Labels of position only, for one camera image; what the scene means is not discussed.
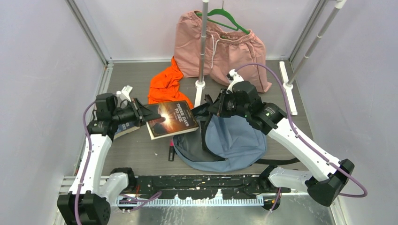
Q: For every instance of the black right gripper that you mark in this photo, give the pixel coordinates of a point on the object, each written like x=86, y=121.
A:
x=218, y=107

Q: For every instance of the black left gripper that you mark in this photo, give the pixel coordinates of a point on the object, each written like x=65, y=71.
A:
x=141, y=113

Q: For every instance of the blue paperback book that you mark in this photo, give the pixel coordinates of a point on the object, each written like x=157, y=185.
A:
x=125, y=128

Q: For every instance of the Three Days to See book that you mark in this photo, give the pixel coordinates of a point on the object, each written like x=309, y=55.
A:
x=175, y=118

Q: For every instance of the light blue backpack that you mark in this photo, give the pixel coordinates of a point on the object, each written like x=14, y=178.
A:
x=222, y=144

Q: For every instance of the pink highlighter marker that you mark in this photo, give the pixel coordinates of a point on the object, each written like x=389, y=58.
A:
x=171, y=153

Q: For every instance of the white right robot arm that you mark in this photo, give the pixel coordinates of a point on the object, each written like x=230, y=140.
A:
x=326, y=175

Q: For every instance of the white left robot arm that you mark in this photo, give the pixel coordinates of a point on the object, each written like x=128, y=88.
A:
x=87, y=202

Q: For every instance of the orange shirt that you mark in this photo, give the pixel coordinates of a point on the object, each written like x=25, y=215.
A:
x=165, y=86

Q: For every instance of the pink shorts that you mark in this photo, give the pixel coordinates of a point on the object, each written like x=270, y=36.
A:
x=224, y=51

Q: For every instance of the white right rack stand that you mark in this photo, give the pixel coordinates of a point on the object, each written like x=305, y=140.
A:
x=295, y=62

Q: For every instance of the green clothes hanger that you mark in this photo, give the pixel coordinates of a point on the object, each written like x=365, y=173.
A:
x=220, y=12

